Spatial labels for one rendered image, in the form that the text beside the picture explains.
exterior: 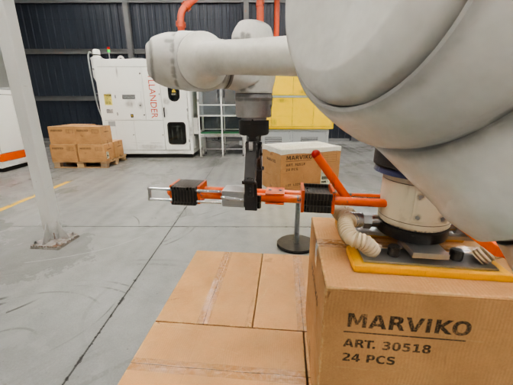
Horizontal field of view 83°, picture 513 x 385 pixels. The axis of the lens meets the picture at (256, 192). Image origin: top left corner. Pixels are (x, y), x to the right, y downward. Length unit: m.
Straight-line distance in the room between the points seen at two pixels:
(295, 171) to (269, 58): 2.09
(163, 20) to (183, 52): 11.31
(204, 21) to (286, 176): 9.55
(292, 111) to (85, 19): 8.08
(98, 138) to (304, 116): 4.94
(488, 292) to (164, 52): 0.80
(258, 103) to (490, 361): 0.76
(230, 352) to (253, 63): 0.97
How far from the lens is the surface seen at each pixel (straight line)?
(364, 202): 0.78
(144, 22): 12.09
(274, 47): 0.48
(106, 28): 12.55
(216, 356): 1.18
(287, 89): 7.95
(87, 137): 7.40
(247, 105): 0.70
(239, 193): 0.76
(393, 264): 0.75
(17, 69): 3.43
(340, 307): 0.70
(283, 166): 2.47
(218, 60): 0.53
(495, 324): 0.82
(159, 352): 1.23
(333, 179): 0.77
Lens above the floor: 1.39
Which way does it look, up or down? 17 degrees down
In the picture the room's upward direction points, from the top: straight up
